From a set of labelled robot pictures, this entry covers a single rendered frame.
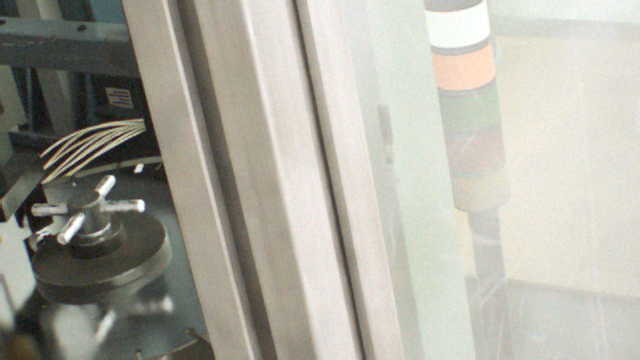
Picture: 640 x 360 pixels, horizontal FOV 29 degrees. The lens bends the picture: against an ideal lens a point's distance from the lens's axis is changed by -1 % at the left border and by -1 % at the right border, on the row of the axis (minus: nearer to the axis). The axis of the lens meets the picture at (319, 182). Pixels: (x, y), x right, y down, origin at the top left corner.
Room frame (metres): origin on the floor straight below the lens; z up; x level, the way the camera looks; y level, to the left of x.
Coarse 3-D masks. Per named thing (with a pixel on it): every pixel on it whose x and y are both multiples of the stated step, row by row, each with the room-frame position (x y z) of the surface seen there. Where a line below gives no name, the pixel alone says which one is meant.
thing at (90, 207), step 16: (112, 176) 0.91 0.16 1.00; (96, 192) 0.87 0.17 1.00; (32, 208) 0.88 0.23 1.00; (48, 208) 0.87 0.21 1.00; (64, 208) 0.87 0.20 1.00; (80, 208) 0.85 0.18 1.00; (96, 208) 0.85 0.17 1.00; (112, 208) 0.85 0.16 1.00; (128, 208) 0.85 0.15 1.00; (80, 224) 0.84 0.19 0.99; (96, 224) 0.85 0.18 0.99; (64, 240) 0.82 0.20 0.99
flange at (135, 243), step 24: (120, 216) 0.91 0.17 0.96; (144, 216) 0.90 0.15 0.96; (48, 240) 0.90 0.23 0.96; (72, 240) 0.86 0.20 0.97; (96, 240) 0.85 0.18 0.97; (120, 240) 0.86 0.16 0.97; (144, 240) 0.86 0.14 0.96; (168, 240) 0.87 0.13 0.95; (48, 264) 0.85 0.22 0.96; (72, 264) 0.84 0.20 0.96; (96, 264) 0.83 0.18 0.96; (120, 264) 0.83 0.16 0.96; (144, 264) 0.83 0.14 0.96; (48, 288) 0.83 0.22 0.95; (72, 288) 0.81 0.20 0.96; (96, 288) 0.81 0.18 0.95
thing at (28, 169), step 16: (0, 160) 0.89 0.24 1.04; (16, 160) 0.94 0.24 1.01; (32, 160) 0.94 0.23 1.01; (0, 176) 0.88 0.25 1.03; (16, 176) 0.91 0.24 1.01; (32, 176) 0.93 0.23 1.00; (0, 192) 0.88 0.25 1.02; (16, 192) 0.90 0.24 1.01; (32, 192) 0.92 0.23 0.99; (0, 208) 0.87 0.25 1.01; (16, 208) 0.89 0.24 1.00; (32, 224) 0.92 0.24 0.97; (48, 224) 0.93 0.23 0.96
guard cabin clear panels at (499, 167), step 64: (384, 0) 0.39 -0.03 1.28; (448, 0) 0.42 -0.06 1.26; (512, 0) 0.46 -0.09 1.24; (576, 0) 0.51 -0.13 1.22; (384, 64) 0.39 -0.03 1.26; (448, 64) 0.42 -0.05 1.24; (512, 64) 0.46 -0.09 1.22; (576, 64) 0.50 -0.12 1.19; (384, 128) 0.38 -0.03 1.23; (448, 128) 0.41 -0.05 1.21; (512, 128) 0.45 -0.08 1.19; (576, 128) 0.50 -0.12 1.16; (384, 192) 0.38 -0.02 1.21; (448, 192) 0.41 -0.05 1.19; (512, 192) 0.45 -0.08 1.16; (576, 192) 0.49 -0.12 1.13; (448, 256) 0.40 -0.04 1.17; (512, 256) 0.44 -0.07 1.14; (576, 256) 0.49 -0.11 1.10; (448, 320) 0.40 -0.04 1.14; (512, 320) 0.44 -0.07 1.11; (576, 320) 0.48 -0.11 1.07
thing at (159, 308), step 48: (48, 192) 1.01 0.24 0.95; (144, 192) 0.97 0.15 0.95; (0, 240) 0.93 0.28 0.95; (0, 288) 0.85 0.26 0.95; (144, 288) 0.80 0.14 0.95; (192, 288) 0.79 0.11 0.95; (0, 336) 0.77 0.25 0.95; (48, 336) 0.76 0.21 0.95; (96, 336) 0.75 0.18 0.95; (144, 336) 0.74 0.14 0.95; (192, 336) 0.72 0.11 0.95
